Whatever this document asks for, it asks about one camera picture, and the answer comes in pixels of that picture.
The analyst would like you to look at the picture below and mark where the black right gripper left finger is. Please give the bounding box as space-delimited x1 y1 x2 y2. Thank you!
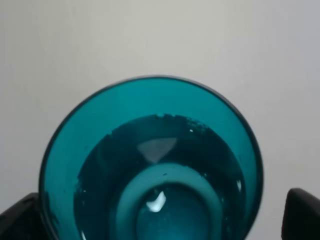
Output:
0 192 49 240

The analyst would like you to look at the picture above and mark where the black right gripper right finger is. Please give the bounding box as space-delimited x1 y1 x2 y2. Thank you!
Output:
281 188 320 240

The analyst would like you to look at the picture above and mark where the teal transparent plastic cup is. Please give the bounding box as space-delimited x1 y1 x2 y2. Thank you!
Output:
39 76 263 240

